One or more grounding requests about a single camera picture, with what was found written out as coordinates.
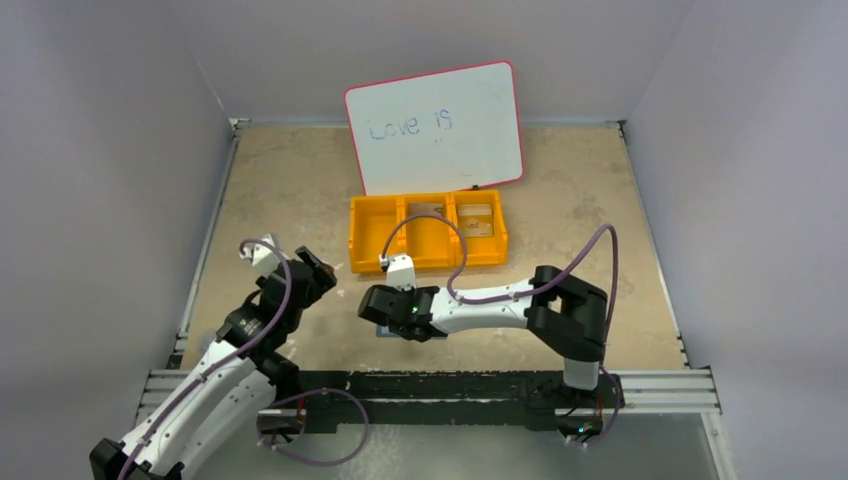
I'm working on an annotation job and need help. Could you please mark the blue leather card holder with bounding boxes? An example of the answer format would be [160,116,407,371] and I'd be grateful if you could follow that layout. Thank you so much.
[376,326,448,342]

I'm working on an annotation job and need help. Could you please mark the grey credit card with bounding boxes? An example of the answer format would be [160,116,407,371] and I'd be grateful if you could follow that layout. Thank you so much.
[407,202,444,218]

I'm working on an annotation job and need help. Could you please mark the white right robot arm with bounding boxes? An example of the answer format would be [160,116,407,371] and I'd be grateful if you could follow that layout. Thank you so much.
[358,265,612,391]

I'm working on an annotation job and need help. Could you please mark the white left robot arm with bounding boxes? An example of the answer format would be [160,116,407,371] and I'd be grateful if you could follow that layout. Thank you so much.
[89,235,337,479]

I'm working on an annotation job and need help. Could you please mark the cards in right bin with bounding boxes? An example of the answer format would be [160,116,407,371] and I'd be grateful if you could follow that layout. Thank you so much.
[457,204,494,238]

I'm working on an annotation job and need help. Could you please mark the yellow middle bin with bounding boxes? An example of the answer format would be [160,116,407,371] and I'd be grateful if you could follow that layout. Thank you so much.
[399,193,455,270]

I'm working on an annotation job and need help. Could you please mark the yellow bin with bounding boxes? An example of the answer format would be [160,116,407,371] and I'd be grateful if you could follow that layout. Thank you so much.
[399,193,455,270]
[348,196,402,274]
[448,190,509,267]

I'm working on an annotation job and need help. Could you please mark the yellow left bin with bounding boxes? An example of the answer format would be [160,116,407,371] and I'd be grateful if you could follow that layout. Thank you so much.
[348,196,402,274]

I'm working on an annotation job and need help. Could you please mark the yellow right bin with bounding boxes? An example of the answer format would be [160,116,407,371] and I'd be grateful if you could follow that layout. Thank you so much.
[448,190,509,267]

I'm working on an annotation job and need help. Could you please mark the pink framed whiteboard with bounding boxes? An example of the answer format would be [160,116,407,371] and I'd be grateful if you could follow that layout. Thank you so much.
[344,60,525,196]

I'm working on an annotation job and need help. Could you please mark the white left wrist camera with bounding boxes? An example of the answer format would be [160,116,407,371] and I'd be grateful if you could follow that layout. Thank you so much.
[239,233,288,277]

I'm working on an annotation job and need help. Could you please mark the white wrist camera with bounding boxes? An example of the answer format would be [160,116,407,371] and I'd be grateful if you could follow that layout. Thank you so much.
[379,253,417,291]
[239,233,288,277]

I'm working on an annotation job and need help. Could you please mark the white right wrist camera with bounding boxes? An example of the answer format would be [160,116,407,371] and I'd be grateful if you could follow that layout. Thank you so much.
[379,253,417,291]

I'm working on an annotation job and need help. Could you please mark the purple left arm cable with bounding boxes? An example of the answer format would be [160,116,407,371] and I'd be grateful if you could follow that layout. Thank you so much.
[115,238,294,480]

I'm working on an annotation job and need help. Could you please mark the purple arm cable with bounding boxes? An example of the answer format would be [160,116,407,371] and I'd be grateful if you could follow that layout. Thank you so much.
[380,213,620,346]
[115,238,294,480]

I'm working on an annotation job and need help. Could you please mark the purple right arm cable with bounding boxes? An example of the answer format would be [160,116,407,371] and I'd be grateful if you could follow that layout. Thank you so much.
[380,213,620,346]

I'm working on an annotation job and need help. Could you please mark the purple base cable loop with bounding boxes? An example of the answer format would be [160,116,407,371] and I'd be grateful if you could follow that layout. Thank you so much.
[256,387,372,467]

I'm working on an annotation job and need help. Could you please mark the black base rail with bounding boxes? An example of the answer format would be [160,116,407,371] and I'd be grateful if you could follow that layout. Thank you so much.
[270,370,625,438]

